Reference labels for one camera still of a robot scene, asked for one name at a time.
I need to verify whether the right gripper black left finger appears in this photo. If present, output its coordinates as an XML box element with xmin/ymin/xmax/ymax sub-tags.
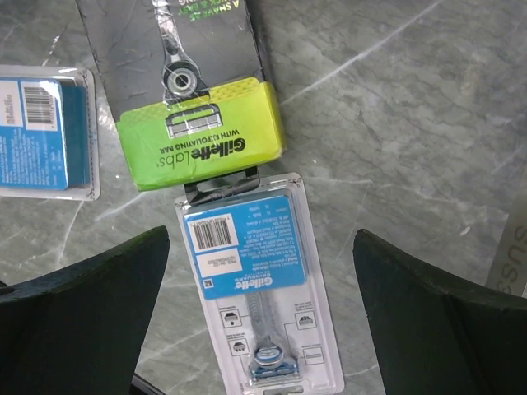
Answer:
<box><xmin>1</xmin><ymin>225</ymin><xmax>170</xmax><ymax>394</ymax></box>

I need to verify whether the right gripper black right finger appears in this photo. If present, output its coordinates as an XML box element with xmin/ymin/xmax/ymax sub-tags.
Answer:
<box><xmin>352</xmin><ymin>230</ymin><xmax>526</xmax><ymax>394</ymax></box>

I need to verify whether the green black Gillette Labs box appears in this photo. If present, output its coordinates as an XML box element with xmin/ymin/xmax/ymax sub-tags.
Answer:
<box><xmin>77</xmin><ymin>1</ymin><xmax>286</xmax><ymax>191</ymax></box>

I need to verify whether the clear Gillette blister razor pack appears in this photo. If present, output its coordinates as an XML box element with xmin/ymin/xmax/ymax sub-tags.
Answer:
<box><xmin>175</xmin><ymin>168</ymin><xmax>345</xmax><ymax>394</ymax></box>

